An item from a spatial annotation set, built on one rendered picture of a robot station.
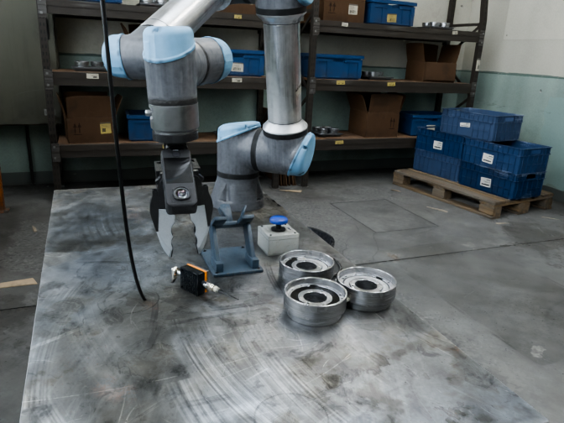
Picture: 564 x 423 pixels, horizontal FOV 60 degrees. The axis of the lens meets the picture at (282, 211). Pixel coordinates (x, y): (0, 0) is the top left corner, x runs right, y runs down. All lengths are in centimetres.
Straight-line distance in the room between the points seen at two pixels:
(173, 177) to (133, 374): 28
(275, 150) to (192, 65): 53
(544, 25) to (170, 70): 498
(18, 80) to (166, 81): 379
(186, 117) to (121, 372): 37
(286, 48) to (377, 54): 442
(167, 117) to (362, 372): 46
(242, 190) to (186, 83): 61
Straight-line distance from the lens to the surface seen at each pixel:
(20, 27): 450
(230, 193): 133
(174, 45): 75
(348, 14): 481
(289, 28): 118
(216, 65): 84
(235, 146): 130
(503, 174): 449
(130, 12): 416
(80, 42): 473
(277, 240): 105
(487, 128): 460
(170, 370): 71
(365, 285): 92
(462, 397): 72
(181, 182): 75
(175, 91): 76
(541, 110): 542
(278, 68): 120
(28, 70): 451
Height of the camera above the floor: 121
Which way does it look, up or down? 18 degrees down
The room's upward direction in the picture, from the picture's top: 3 degrees clockwise
